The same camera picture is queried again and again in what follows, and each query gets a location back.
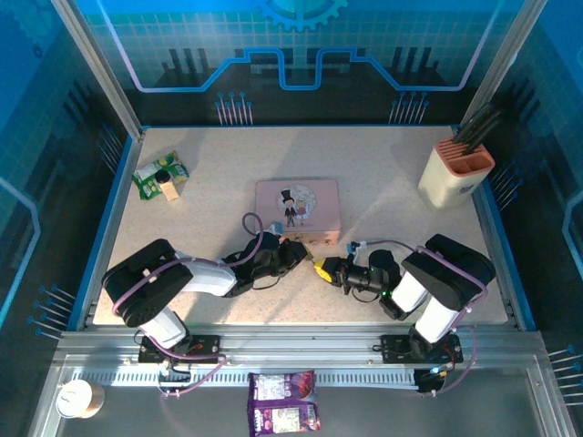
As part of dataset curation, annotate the pink cartoon tin box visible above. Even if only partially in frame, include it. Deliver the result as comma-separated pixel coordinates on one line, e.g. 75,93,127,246
254,178,342,246

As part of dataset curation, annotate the small black-capped beige bottle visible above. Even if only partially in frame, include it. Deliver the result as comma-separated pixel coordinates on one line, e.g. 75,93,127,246
154,169,182,202

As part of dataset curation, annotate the cream knife block orange top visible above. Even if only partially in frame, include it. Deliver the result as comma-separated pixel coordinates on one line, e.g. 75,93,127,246
416,137,496,210

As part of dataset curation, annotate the purple snack packet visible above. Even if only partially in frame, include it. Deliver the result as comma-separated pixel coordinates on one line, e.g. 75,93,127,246
246,370,322,437

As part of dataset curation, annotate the green snack packet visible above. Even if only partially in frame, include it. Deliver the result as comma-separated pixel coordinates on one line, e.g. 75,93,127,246
131,150,190,202

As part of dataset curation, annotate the aluminium mounting rail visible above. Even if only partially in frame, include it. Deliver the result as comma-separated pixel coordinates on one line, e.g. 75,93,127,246
54,321,547,371

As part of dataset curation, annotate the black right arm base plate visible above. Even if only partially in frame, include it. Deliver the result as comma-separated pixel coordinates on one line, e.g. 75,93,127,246
379,334,464,365

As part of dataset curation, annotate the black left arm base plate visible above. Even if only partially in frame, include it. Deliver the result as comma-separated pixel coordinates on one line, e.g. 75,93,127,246
138,334,223,365

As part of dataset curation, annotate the white slotted cable duct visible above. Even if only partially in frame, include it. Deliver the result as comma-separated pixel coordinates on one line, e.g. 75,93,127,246
75,367,421,389

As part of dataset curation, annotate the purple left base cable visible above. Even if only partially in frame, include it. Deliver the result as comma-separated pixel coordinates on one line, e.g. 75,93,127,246
134,331,228,400

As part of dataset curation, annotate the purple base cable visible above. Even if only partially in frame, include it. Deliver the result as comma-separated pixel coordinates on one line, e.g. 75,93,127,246
134,331,228,400
419,325,479,398

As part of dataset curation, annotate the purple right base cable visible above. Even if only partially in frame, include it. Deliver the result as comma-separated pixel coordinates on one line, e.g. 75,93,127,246
419,325,479,398

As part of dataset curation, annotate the black-handled knife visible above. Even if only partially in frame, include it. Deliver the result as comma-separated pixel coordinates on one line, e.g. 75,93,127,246
454,103,496,143
465,108,506,156

